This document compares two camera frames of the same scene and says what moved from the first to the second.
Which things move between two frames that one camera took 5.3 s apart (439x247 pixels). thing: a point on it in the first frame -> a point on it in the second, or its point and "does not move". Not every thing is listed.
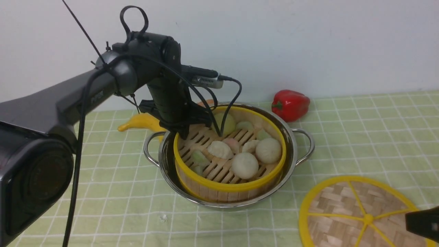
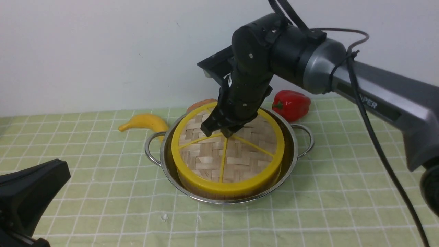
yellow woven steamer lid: [358, 211] -> [248, 161]
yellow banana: [144, 121] does not move
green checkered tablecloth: [121, 200] does not move
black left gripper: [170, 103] -> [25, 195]
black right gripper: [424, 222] -> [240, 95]
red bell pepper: [290, 105] does not move
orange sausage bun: [208, 101] does not move
